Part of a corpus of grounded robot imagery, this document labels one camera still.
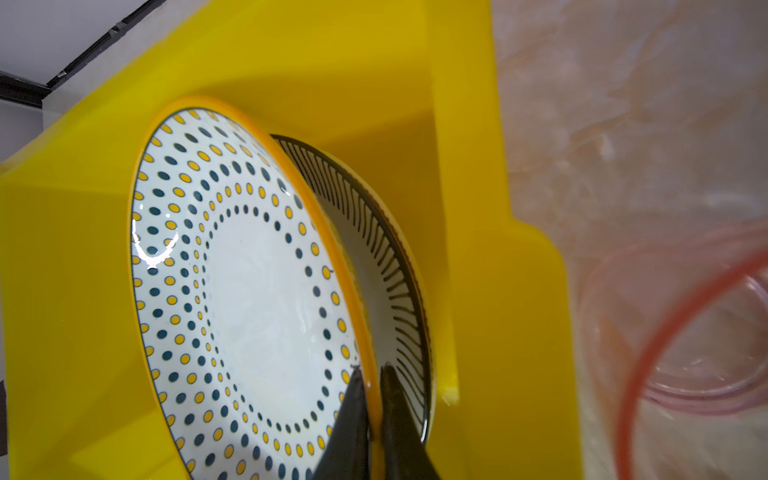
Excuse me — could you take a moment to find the pink translucent cup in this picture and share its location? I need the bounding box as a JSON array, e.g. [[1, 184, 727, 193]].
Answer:
[[578, 218, 767, 479]]

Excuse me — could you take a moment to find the yellow plastic bin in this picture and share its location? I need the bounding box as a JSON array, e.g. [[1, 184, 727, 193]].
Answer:
[[1, 1, 582, 479]]

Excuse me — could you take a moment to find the yellow dotted plate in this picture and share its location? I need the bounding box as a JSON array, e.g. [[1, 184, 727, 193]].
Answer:
[[130, 105, 361, 479]]

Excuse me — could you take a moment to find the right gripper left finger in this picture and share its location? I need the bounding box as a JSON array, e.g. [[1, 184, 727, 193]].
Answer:
[[313, 367, 370, 480]]

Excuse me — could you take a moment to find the white striped rim plate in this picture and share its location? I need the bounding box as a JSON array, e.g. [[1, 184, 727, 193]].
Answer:
[[274, 135, 435, 443]]

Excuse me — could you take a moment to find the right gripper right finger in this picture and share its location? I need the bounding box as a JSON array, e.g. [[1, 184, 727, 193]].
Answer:
[[380, 364, 440, 480]]

